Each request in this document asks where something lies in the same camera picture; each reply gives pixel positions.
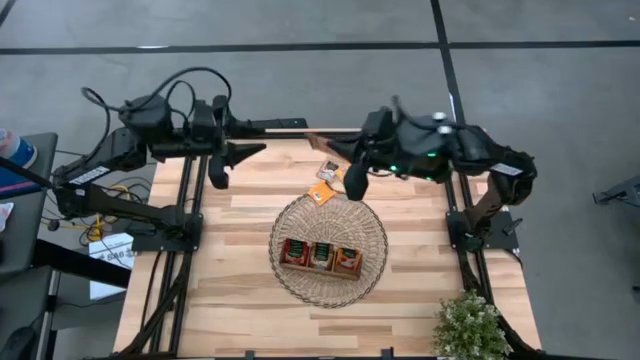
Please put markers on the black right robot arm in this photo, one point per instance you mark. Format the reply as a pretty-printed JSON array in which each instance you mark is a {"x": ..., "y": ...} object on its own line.
[{"x": 515, "y": 180}]

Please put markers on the red strawberry tea packet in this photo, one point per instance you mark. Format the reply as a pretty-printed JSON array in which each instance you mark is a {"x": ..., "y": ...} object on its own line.
[{"x": 295, "y": 252}]

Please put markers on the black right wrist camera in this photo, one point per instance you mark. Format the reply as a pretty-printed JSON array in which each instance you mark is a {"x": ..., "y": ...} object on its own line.
[{"x": 377, "y": 122}]

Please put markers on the black floor beam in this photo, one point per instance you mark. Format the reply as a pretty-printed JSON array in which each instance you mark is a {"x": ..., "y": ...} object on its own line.
[{"x": 75, "y": 262}]

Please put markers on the black floor stand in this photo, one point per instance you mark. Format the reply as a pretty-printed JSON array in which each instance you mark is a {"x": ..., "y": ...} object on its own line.
[{"x": 620, "y": 191}]

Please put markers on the wooden three-compartment box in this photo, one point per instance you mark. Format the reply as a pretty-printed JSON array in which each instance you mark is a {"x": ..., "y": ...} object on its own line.
[{"x": 322, "y": 274}]

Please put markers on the blue and white container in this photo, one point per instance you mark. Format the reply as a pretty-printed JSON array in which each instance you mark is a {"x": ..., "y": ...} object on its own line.
[{"x": 17, "y": 150}]

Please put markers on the grey low desk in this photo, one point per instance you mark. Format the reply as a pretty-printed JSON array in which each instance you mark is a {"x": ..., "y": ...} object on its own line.
[{"x": 25, "y": 300}]

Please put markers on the beige green-banded tea packet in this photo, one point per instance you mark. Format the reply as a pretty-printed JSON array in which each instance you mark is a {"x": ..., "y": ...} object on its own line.
[
  {"x": 328, "y": 171},
  {"x": 321, "y": 256}
]

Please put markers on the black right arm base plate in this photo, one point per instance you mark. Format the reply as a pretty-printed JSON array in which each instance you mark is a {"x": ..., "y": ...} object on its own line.
[{"x": 505, "y": 240}]

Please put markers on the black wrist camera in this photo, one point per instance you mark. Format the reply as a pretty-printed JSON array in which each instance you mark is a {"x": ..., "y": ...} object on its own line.
[
  {"x": 202, "y": 120},
  {"x": 377, "y": 122}
]

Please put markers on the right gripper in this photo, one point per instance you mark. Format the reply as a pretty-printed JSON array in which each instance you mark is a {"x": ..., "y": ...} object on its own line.
[{"x": 375, "y": 150}]

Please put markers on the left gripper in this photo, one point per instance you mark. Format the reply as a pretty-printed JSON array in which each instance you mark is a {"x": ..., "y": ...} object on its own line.
[{"x": 220, "y": 150}]

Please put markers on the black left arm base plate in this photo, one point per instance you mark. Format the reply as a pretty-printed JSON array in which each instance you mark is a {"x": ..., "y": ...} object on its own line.
[{"x": 145, "y": 240}]

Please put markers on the grey side desk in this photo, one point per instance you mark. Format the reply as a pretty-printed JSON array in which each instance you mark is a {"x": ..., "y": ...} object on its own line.
[{"x": 25, "y": 235}]

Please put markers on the orange peach tea packet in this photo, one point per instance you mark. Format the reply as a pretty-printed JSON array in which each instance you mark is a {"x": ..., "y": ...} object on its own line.
[
  {"x": 321, "y": 193},
  {"x": 347, "y": 260}
]

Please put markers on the white printed cardboard box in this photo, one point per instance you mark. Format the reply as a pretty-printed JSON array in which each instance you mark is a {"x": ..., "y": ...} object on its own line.
[{"x": 112, "y": 245}]

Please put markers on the potted white-flowered plant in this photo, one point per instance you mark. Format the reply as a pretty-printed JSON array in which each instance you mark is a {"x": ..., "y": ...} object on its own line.
[{"x": 470, "y": 330}]

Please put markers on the black lever knob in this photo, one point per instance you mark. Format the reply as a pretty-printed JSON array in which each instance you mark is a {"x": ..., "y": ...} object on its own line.
[{"x": 512, "y": 226}]

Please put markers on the black slanted bar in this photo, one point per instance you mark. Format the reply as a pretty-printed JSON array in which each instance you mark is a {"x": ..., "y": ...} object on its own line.
[{"x": 25, "y": 174}]

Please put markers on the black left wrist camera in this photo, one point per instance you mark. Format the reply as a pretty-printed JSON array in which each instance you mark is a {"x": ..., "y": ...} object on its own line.
[{"x": 202, "y": 120}]

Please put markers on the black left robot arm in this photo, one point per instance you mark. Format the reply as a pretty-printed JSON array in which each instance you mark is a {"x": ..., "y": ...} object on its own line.
[{"x": 100, "y": 200}]

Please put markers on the black aluminium table frame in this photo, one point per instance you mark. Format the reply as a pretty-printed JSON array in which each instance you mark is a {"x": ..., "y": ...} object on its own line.
[{"x": 179, "y": 310}]

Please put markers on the black bar-shaped device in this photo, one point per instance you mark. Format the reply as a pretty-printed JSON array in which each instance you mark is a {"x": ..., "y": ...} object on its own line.
[{"x": 287, "y": 123}]

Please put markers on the round woven placemat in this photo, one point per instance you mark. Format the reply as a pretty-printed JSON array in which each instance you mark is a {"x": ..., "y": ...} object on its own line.
[{"x": 327, "y": 295}]

